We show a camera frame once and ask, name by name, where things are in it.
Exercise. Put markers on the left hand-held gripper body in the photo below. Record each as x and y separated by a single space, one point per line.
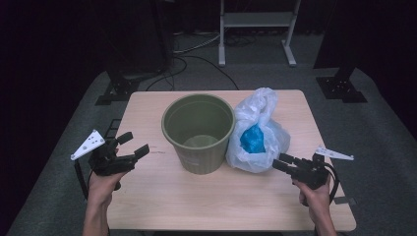
108 159

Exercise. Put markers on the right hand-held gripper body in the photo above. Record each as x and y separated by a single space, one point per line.
309 173

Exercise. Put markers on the blue plastic wad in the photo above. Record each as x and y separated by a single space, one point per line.
252 139

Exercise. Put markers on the white translucent plastic bag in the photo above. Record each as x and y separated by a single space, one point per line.
259 108

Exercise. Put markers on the green plastic bin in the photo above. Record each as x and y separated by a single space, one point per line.
200 157

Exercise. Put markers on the person's right hand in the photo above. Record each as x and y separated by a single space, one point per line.
313 198

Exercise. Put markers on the person's left hand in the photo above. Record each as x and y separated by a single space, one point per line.
103 188

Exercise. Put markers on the black stand base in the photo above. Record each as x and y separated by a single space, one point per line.
119 88
341 88

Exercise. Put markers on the black rectangular floor frame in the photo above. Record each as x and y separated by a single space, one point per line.
113 126

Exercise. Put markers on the white metal stand frame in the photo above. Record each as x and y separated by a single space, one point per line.
257 19

